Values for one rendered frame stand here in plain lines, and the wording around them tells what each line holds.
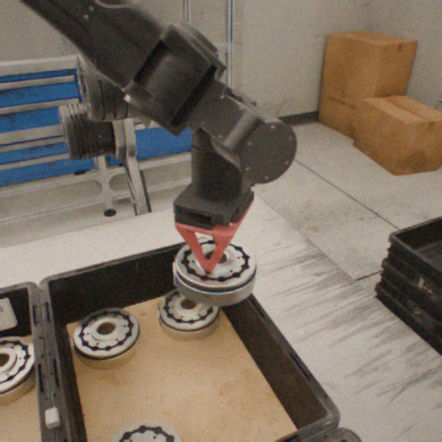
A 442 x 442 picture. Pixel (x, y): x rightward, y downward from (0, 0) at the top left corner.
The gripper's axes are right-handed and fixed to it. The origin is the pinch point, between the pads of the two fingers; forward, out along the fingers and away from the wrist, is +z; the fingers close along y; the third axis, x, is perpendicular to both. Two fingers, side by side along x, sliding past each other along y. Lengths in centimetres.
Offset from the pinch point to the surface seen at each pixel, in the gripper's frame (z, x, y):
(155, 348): 22.3, 9.8, 0.2
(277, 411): 21.8, -11.4, -3.9
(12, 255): 36, 66, 24
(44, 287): 12.8, 27.1, -2.5
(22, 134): 47, 148, 116
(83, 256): 36, 48, 30
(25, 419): 22.9, 21.0, -17.1
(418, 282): 52, -41, 75
